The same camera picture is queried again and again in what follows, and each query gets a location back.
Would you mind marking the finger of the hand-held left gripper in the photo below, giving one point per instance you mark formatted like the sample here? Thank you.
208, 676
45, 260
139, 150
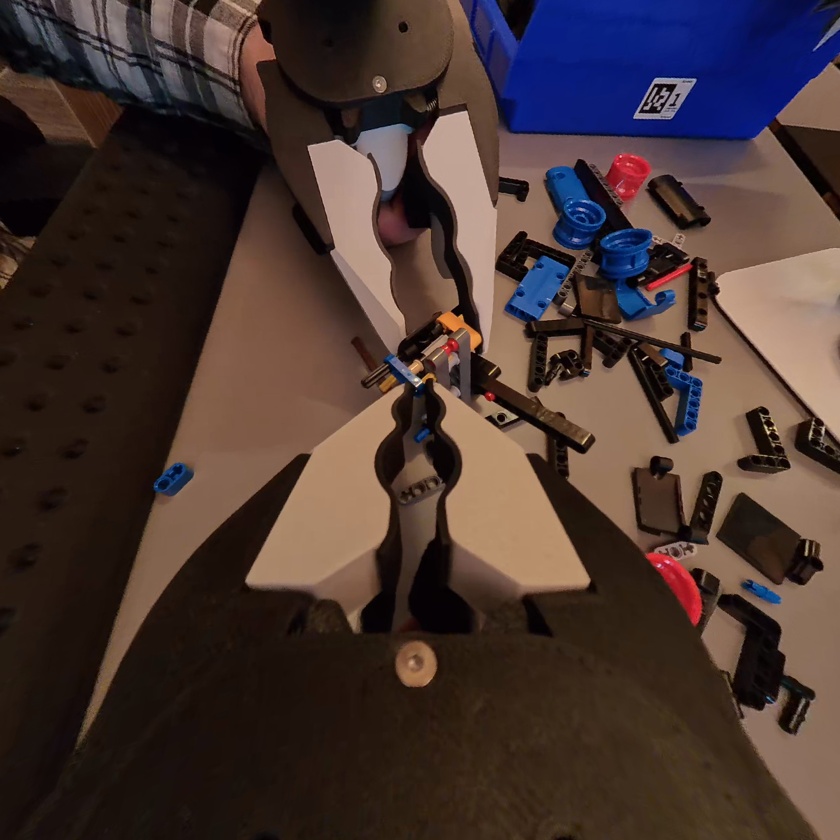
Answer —
476, 197
348, 210

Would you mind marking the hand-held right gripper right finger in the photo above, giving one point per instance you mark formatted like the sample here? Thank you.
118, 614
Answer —
525, 525

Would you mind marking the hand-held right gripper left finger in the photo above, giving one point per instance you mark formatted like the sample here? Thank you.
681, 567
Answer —
308, 525

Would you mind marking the toy brick assembly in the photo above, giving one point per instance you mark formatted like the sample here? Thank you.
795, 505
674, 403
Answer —
544, 413

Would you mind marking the blue toy connector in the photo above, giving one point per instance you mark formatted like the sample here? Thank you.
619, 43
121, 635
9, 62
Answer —
401, 369
174, 479

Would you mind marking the person's left forearm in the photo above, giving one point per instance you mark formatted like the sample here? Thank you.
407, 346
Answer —
131, 46

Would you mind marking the grey desk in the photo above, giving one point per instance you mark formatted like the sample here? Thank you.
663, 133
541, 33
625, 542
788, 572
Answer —
262, 394

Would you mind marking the person's left hand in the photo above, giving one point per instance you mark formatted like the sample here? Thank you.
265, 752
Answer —
400, 226

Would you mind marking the black small toy beam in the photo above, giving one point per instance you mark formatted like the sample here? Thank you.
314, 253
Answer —
514, 189

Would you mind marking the blue long toy panel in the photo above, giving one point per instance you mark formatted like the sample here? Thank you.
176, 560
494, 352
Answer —
568, 187

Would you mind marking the blue toy wheel hub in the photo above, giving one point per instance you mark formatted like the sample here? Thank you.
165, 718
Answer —
625, 253
579, 223

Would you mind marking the blue flat toy panel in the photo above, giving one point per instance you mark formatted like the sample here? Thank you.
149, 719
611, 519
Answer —
538, 287

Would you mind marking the thin dark grey liftarm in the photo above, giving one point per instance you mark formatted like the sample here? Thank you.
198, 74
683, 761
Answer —
420, 489

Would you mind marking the black hinged toy panel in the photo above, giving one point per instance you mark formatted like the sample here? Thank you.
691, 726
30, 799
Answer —
761, 535
659, 502

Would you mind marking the brown toy axle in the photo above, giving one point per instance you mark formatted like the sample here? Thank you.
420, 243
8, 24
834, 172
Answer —
363, 352

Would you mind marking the red toy wheel hub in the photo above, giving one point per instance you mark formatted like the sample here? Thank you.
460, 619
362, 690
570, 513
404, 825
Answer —
676, 584
628, 176

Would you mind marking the blue storage bin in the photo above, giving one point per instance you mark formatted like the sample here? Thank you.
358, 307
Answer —
590, 65

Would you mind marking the black thin toy beam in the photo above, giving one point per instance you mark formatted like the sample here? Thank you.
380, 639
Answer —
707, 505

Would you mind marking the heap of black blue beams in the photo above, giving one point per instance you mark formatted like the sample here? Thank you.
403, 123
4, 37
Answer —
649, 380

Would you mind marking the blue curved toy panel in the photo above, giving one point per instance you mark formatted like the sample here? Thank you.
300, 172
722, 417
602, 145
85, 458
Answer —
640, 302

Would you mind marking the black curved toy panel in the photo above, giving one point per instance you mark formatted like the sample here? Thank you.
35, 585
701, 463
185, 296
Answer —
679, 200

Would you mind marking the blue toy pin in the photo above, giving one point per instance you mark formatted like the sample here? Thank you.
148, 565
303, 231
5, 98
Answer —
761, 590

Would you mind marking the black dotted floor mat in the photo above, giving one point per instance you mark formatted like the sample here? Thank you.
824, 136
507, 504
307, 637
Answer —
98, 394

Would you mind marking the black angled toy beam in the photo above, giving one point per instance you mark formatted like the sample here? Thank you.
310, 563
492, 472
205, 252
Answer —
820, 443
768, 439

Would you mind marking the white book stand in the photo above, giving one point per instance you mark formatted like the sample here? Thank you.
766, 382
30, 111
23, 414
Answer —
787, 315

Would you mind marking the person's plaid shirt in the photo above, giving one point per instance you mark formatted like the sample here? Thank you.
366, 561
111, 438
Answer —
13, 256

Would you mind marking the black toy bracket frame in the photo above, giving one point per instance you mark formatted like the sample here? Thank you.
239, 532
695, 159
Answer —
754, 649

